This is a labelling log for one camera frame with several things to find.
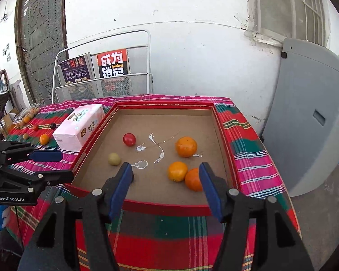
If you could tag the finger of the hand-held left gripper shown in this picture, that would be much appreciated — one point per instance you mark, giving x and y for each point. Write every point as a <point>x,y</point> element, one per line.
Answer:
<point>46,156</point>
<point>56,176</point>

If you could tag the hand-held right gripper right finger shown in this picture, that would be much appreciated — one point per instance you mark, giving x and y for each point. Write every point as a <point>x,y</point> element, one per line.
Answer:
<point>212,192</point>

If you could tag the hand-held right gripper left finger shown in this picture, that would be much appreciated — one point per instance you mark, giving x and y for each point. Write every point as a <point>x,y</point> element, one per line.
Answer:
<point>120,194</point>

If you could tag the small light orange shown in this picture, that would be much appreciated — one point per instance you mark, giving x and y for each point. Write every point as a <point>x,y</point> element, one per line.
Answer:
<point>44,139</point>

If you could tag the deep orange smooth orange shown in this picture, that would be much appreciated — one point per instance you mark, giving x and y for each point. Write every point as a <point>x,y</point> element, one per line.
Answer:
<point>193,180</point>

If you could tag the small red tomato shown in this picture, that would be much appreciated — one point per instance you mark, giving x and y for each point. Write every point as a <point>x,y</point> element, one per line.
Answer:
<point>35,127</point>

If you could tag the small dark plum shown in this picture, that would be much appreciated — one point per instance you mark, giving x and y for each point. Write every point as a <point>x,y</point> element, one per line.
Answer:
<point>53,126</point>

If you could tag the yellow-green pear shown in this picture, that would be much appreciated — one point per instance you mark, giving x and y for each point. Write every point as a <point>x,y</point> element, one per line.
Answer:
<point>114,159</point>

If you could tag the yellow-orange smooth orange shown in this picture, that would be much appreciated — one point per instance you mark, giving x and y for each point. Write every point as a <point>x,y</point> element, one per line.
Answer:
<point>177,171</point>

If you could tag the large rough-skinned orange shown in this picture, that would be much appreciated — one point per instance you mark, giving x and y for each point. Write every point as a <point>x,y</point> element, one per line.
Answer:
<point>186,146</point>

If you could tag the large red tomato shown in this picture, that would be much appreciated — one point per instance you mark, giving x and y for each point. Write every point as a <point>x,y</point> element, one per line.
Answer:
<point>129,139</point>

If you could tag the red cardboard box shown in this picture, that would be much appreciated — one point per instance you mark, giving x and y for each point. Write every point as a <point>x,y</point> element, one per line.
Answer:
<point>163,124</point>

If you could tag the pile of small brown fruits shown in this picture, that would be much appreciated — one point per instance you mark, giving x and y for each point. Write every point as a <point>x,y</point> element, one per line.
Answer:
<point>31,115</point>

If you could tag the pink white tissue pack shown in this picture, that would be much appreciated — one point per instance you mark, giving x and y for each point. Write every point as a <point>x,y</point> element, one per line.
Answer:
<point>79,129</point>

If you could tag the clear plastic container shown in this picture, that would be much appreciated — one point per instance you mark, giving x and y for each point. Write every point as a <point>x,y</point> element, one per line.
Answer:
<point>28,112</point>

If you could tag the red green plaid tablecloth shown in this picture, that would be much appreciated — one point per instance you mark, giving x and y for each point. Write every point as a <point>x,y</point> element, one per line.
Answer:
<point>158,231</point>

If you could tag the brown cardboard box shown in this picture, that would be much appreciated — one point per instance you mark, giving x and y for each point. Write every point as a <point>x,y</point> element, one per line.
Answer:
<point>10,115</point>

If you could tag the dark cover cookbook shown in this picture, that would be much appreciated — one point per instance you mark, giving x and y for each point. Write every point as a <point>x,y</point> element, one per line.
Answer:
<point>76,67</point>

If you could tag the studded grey metal door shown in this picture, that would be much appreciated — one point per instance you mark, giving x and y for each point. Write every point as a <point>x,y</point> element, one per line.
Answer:
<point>42,48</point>

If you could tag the white metal mesh rack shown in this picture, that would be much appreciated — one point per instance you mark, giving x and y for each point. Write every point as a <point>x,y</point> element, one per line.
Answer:
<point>138,83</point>

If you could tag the red black cover book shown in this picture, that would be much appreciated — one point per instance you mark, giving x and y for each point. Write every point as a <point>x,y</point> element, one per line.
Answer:
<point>113,62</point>

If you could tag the grey plastic panel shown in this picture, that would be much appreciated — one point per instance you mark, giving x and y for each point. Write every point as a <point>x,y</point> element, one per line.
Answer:
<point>305,104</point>

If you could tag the window with metal bars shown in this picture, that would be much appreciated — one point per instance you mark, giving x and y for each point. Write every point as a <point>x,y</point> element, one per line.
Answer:
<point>293,5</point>

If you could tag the black stencilled wall notice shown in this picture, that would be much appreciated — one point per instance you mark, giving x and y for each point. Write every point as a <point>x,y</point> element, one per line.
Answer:
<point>6,52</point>

